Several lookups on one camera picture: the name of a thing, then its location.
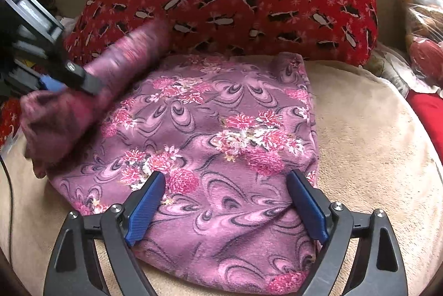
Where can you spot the doll in plastic bag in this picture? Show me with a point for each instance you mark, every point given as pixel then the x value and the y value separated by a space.
pixel 423 37

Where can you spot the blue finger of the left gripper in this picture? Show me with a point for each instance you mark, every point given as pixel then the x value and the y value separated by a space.
pixel 50 84

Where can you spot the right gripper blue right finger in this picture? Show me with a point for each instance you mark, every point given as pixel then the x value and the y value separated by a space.
pixel 312 206

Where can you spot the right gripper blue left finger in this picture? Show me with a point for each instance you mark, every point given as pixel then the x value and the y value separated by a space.
pixel 140 207

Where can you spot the purple floral fleece garment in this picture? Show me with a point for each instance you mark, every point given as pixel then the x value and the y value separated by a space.
pixel 224 131

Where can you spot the red patterned pillow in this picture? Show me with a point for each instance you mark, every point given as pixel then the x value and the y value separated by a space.
pixel 343 30

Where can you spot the red cloth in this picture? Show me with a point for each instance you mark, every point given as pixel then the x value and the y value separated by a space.
pixel 429 108

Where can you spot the beige fleece blanket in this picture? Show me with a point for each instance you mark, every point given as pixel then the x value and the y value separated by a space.
pixel 374 153

